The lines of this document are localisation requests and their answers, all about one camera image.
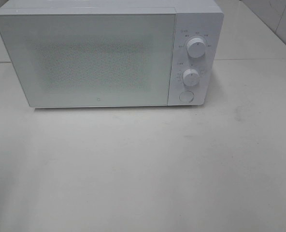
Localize white microwave oven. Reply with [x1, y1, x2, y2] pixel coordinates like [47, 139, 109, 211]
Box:
[0, 0, 224, 108]

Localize round white door button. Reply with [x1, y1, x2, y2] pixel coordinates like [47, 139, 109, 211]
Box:
[179, 91, 194, 103]

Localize white microwave door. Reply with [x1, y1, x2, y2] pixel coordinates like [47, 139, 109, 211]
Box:
[0, 14, 175, 108]

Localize white microwave knob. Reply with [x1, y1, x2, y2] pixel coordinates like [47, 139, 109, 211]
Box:
[186, 37, 206, 58]
[183, 69, 200, 87]

